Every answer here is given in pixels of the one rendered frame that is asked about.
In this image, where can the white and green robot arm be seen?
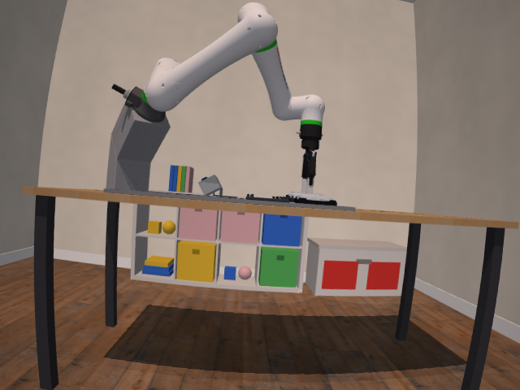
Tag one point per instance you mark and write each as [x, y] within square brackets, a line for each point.
[256, 30]

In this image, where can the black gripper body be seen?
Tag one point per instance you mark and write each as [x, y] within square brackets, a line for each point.
[309, 144]

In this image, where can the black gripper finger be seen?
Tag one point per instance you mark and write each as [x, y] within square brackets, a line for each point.
[310, 176]
[304, 174]

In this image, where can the grey operator panel with coloured buttons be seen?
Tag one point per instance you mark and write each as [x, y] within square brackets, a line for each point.
[211, 185]

